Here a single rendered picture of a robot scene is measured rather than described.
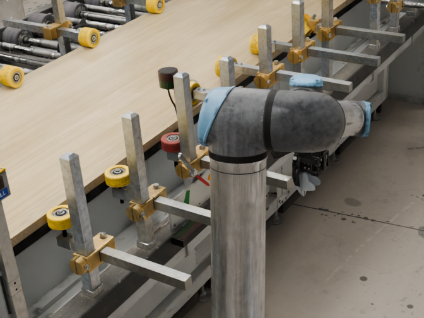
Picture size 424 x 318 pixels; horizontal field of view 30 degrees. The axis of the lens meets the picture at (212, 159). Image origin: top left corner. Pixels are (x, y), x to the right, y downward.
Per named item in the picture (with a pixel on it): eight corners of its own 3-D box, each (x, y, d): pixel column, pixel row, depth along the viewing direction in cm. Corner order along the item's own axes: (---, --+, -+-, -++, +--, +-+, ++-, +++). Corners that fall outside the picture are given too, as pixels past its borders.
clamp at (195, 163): (212, 161, 251) (211, 147, 248) (188, 180, 241) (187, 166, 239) (197, 158, 254) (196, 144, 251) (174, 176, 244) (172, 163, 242)
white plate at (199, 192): (217, 192, 257) (214, 165, 252) (171, 231, 239) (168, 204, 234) (215, 191, 258) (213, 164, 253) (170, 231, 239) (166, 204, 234)
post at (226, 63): (241, 183, 273) (233, 55, 250) (236, 188, 270) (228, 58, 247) (233, 181, 275) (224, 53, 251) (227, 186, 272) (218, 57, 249)
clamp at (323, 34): (343, 31, 318) (343, 19, 315) (329, 43, 308) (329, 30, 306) (329, 29, 321) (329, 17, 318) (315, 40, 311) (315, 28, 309)
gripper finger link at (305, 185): (313, 204, 226) (313, 176, 221) (294, 199, 228) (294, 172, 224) (318, 199, 228) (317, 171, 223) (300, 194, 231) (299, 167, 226)
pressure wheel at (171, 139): (193, 164, 255) (190, 133, 249) (179, 175, 249) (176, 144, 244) (173, 159, 259) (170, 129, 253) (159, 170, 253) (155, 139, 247)
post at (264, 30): (275, 147, 290) (270, 23, 267) (270, 151, 287) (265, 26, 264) (267, 145, 291) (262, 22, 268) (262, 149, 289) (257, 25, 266)
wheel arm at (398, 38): (405, 41, 301) (405, 33, 300) (402, 43, 299) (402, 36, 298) (319, 29, 319) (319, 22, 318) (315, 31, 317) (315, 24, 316)
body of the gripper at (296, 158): (317, 179, 220) (317, 141, 214) (290, 173, 224) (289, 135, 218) (329, 167, 225) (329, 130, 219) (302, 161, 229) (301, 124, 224)
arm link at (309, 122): (337, 93, 138) (375, 96, 202) (269, 88, 141) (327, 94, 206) (332, 158, 139) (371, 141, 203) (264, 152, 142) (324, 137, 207)
